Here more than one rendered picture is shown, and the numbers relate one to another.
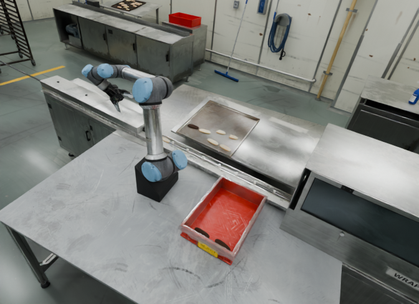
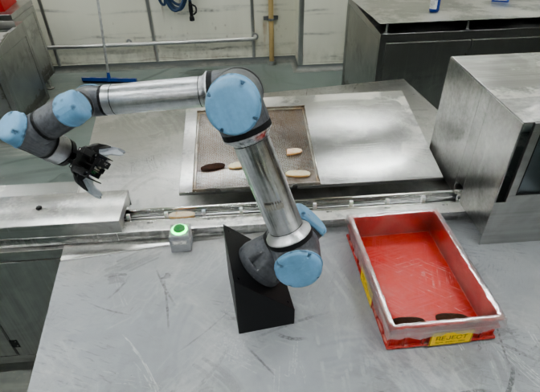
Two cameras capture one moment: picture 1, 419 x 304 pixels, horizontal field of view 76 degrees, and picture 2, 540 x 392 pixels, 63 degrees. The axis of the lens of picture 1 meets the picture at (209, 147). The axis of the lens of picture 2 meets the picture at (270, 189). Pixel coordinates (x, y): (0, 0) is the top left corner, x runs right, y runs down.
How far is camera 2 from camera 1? 0.87 m
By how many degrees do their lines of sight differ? 25
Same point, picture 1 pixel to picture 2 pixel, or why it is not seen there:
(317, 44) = not seen: outside the picture
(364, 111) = (391, 43)
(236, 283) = (528, 357)
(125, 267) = not seen: outside the picture
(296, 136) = (373, 106)
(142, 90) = (242, 102)
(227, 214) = (405, 270)
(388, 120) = (424, 43)
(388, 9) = not seen: outside the picture
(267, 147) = (353, 141)
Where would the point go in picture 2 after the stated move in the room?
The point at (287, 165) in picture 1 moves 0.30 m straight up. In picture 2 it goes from (402, 153) to (415, 86)
